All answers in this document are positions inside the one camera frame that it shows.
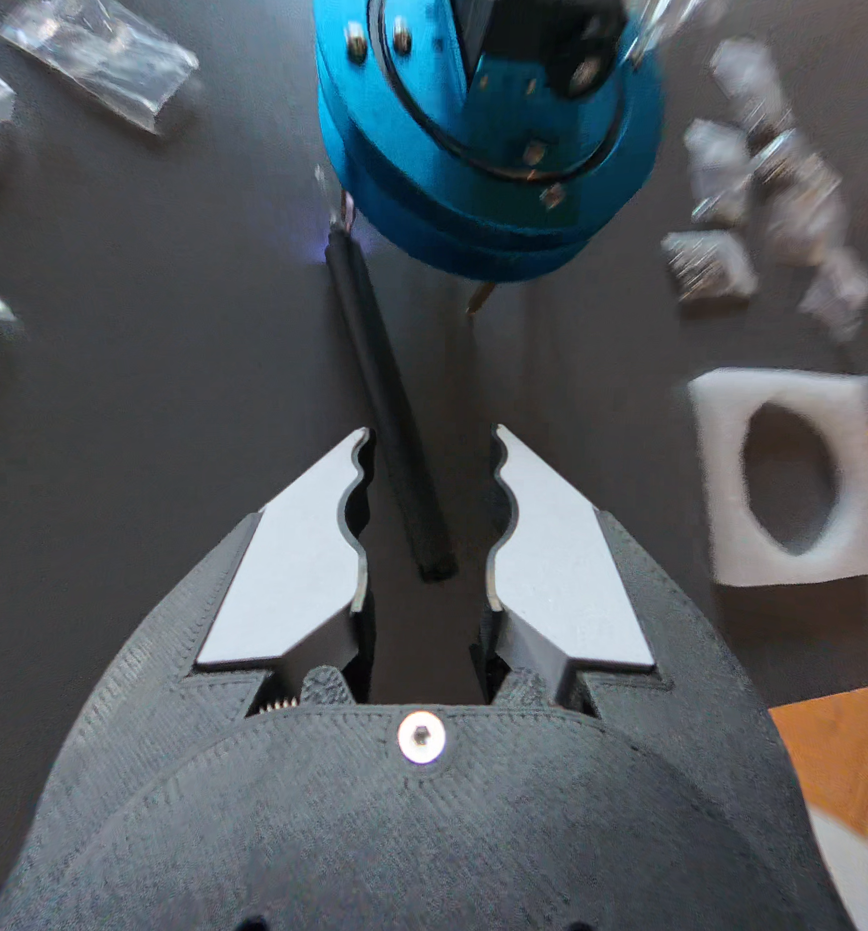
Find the white foam frame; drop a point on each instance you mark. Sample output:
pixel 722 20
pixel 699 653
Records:
pixel 717 473

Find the black desk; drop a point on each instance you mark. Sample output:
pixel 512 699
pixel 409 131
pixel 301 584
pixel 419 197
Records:
pixel 150 327

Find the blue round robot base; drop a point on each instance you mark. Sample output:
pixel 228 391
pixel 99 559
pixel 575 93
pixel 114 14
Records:
pixel 375 145

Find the cluster of small screw bags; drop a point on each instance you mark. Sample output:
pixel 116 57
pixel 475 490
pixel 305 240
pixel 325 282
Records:
pixel 710 265

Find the black screwdriver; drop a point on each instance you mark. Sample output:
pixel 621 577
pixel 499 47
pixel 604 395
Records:
pixel 386 407

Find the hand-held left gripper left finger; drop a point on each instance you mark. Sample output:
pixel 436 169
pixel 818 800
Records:
pixel 288 567

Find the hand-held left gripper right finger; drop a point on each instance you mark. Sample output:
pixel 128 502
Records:
pixel 564 574

